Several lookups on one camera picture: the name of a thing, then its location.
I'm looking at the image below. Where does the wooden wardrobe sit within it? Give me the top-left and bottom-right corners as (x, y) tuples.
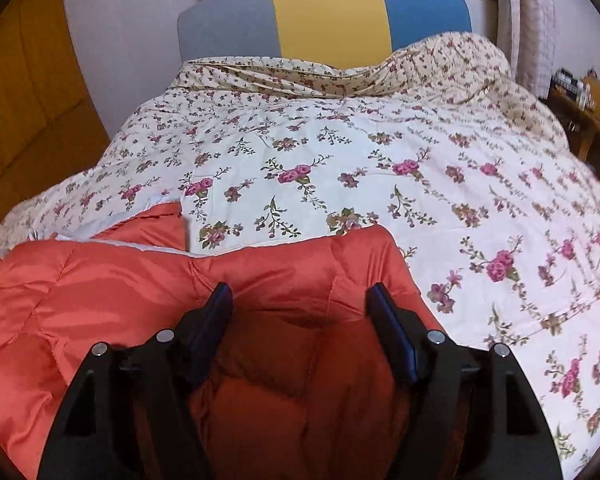
(0, 0), (112, 228)

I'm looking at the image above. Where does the orange quilted jacket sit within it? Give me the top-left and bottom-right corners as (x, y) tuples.
(0, 202), (461, 480)

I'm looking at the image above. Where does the grey yellow blue headboard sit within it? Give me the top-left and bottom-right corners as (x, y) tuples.
(176, 0), (473, 72)

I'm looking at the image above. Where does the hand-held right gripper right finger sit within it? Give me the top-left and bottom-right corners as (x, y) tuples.
(365, 282), (564, 480)

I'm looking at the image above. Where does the long patterned curtain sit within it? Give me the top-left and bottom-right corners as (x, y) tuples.
(500, 0), (557, 100)

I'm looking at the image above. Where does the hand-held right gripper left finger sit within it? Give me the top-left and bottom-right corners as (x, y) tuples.
(37, 282), (234, 480)

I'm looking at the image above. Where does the wooden desk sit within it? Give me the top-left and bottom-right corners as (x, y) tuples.
(546, 87), (600, 183)

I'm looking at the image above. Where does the dark patterned box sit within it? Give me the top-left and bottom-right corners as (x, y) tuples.
(553, 70), (582, 99)

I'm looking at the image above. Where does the floral quilt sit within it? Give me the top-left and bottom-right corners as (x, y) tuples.
(0, 31), (600, 480)

